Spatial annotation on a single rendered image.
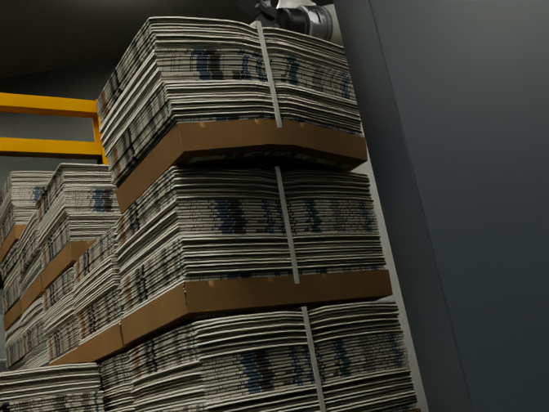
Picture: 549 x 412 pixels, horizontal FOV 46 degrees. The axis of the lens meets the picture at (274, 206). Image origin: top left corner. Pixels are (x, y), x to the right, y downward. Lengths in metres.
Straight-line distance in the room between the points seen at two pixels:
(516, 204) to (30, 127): 5.18
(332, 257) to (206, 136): 0.28
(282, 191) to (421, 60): 0.44
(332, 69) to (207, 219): 0.38
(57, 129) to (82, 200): 4.02
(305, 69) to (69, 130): 4.47
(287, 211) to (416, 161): 0.45
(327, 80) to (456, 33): 0.50
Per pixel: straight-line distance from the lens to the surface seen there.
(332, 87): 1.16
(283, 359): 0.98
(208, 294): 0.94
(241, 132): 1.01
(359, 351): 1.06
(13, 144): 2.83
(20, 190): 2.17
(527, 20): 0.72
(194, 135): 0.97
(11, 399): 1.26
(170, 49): 1.03
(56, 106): 2.95
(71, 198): 1.54
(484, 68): 0.68
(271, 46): 1.14
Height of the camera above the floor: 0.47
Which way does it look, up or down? 16 degrees up
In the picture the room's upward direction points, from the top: 11 degrees counter-clockwise
